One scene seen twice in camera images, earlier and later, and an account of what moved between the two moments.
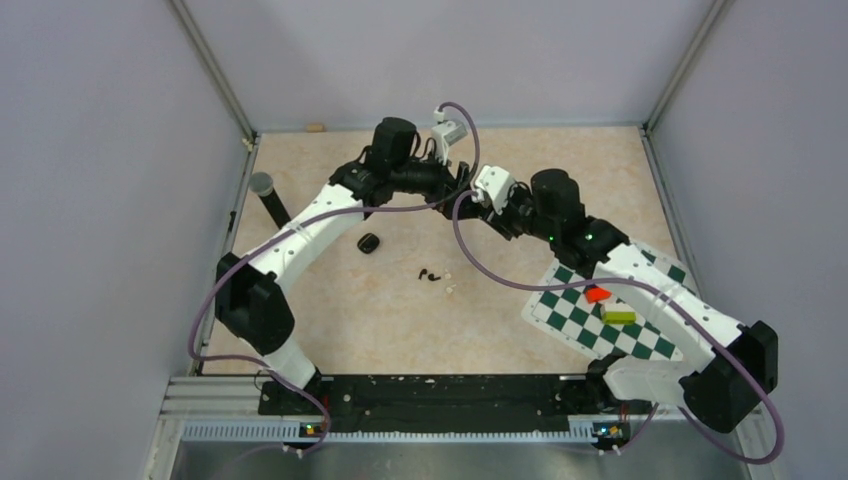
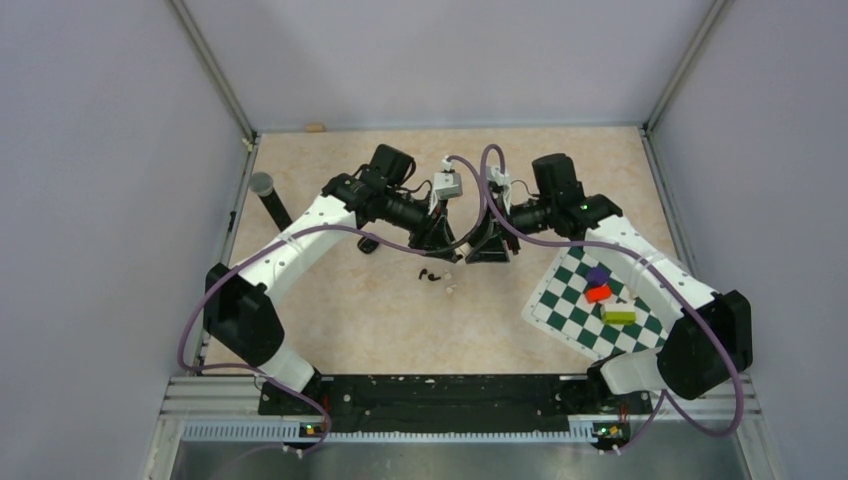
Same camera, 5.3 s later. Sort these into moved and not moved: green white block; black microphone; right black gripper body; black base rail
Moved: right black gripper body
Not moved: black base rail; black microphone; green white block
